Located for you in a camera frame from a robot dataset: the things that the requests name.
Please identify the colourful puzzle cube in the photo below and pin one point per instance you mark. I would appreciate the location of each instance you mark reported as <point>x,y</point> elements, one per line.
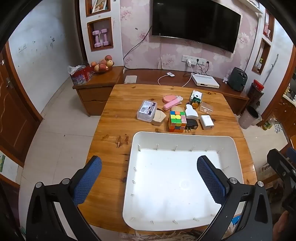
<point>177,121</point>

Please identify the clear plastic box with label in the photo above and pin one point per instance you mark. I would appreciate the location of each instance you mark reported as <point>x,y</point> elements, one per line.
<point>146,111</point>

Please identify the dark jar with red lid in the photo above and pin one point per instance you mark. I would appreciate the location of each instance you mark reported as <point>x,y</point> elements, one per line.
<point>255,95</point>

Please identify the pink box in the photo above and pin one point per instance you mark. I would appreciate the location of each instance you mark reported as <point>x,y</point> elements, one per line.
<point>266,27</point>

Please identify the yellow oil bottle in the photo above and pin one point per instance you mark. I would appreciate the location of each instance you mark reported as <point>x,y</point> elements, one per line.
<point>267,125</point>

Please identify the white wall socket strip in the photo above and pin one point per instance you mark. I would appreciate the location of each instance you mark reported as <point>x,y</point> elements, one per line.
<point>199,60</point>

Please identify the wall poster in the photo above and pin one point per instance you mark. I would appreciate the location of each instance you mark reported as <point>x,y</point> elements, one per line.
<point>1,162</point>

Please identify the patterned floor mat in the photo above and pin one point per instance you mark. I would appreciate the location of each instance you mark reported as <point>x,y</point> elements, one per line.
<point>278,128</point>

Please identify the red printed box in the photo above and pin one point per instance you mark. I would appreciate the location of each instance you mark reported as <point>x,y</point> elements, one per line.
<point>81,77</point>

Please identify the printed cardboard box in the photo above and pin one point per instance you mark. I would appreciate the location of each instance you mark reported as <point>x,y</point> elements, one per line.
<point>266,170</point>

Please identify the small clear plastic box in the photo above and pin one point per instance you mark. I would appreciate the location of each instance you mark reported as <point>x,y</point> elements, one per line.
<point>206,107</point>

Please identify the white plastic adapter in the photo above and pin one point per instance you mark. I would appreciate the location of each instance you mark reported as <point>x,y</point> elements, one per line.
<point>191,111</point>

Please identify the white light switch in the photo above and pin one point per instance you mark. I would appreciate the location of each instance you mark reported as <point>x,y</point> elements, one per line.
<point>22,48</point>

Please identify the white wall charger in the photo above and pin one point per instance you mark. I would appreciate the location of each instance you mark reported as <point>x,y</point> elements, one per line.
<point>190,63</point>

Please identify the black charger plug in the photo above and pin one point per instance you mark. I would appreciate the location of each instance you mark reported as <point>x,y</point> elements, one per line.
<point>191,124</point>

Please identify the round gold compact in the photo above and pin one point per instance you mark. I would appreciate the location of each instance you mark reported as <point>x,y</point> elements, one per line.
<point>178,109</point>

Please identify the beige wooden box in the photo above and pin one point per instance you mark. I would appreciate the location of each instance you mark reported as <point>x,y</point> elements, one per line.
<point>158,118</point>

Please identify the wooden television cabinet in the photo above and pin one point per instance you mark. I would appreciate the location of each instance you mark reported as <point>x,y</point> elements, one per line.
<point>148,78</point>

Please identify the white plastic tray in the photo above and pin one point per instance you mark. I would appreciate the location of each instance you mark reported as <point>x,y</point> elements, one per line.
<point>175,180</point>

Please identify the pink oval case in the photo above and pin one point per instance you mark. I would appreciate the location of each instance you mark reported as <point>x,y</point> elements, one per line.
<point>168,99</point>

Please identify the brown wooden door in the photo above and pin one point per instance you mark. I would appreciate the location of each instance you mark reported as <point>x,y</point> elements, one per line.
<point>16,111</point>

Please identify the white compact camera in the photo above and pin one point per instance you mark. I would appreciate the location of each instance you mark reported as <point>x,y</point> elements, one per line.
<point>196,95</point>

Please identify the white power adapter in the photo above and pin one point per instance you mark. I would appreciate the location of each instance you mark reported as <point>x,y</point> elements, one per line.
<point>207,122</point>

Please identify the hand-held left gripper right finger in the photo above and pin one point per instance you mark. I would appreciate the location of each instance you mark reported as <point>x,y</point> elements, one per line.
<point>211,180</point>

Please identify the dark green speaker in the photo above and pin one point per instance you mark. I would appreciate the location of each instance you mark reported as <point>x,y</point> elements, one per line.
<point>238,80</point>

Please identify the pink dumbbell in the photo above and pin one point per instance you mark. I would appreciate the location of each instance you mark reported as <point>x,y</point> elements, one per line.
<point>105,36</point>
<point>96,38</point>

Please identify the framed picture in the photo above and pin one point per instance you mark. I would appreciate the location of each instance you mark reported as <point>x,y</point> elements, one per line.
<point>99,5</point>

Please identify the fruit bowl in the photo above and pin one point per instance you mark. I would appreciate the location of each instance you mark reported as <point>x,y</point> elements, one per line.
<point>104,71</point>

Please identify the long pink case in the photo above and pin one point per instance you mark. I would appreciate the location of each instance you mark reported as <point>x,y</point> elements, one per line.
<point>172,104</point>

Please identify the person's right forearm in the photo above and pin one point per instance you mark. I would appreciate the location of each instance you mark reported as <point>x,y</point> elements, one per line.
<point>285,226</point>

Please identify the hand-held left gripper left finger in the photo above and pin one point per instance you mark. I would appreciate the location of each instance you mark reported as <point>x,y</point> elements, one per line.
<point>89,179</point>

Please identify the green and gold bottle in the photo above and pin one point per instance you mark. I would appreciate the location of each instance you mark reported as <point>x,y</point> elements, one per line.
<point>195,103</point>

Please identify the white set-top box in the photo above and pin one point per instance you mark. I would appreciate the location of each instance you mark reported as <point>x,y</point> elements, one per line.
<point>204,81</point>

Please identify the beige fringed rug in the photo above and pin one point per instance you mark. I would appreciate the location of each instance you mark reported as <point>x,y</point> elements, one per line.
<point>161,237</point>

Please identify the black flat television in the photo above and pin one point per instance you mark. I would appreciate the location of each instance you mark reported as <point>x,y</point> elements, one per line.
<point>196,20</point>

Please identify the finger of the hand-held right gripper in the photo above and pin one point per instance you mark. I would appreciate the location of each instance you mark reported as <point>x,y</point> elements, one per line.
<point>278,162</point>
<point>291,152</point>

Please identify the grey long rod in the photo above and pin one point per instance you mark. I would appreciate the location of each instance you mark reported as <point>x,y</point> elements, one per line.
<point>276,58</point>

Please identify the grey trash bin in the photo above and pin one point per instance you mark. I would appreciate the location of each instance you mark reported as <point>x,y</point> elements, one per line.
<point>247,119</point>

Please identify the grey flat pad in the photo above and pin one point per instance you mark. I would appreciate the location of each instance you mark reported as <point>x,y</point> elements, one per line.
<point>130,79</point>

